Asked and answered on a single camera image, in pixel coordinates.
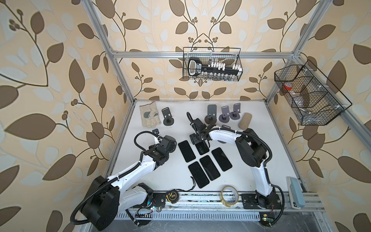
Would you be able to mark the clear tape roll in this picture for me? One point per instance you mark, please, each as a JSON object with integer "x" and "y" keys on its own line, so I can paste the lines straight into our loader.
{"x": 229, "y": 196}

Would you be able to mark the beige oval sponge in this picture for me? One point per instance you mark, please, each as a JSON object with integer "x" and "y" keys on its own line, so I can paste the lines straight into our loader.
{"x": 245, "y": 121}

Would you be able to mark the black yellow tape measure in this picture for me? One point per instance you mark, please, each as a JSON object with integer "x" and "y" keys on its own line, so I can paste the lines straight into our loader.
{"x": 172, "y": 196}

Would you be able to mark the phone with purple case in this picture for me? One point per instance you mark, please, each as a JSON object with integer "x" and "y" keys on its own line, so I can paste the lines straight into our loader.
{"x": 198, "y": 174}

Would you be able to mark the wire basket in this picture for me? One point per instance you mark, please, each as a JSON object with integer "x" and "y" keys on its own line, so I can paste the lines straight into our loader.
{"x": 315, "y": 99}
{"x": 227, "y": 55}

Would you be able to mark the black tool in basket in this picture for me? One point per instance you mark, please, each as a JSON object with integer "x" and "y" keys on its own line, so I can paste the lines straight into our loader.
{"x": 195, "y": 68}

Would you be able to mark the back wire basket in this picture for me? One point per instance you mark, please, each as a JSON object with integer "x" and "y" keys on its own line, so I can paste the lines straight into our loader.
{"x": 227, "y": 55}

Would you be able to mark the phone with green case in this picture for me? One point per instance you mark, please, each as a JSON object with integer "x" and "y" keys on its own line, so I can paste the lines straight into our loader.
{"x": 210, "y": 168}

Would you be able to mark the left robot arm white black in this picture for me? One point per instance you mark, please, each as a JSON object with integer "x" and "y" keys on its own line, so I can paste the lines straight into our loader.
{"x": 108, "y": 195}

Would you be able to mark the beige work glove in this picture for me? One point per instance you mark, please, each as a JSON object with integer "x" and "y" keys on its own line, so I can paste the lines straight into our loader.
{"x": 149, "y": 115}

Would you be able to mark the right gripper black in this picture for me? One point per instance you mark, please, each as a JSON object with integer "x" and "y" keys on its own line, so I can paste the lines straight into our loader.
{"x": 192, "y": 138}

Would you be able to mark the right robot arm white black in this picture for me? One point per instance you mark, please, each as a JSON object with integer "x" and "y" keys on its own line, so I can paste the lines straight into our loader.
{"x": 253, "y": 151}

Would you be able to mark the dark grey back stand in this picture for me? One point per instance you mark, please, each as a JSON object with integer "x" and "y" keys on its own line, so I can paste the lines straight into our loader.
{"x": 168, "y": 118}

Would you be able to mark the grey blue device on rail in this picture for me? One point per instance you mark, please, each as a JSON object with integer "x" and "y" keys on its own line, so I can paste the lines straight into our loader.
{"x": 296, "y": 196}

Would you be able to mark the aluminium front rail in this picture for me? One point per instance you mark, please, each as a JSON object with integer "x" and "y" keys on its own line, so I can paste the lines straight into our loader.
{"x": 210, "y": 201}

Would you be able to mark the black phone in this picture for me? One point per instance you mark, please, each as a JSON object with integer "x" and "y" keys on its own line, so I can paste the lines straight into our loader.
{"x": 202, "y": 148}
{"x": 186, "y": 151}
{"x": 221, "y": 159}

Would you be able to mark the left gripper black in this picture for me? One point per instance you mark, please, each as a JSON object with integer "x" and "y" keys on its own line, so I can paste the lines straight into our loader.
{"x": 174, "y": 146}

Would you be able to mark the right wire basket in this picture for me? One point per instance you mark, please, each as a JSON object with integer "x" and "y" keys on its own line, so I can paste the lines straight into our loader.
{"x": 315, "y": 99}

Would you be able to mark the grey phone stand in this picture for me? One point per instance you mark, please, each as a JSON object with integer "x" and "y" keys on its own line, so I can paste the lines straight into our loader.
{"x": 225, "y": 116}

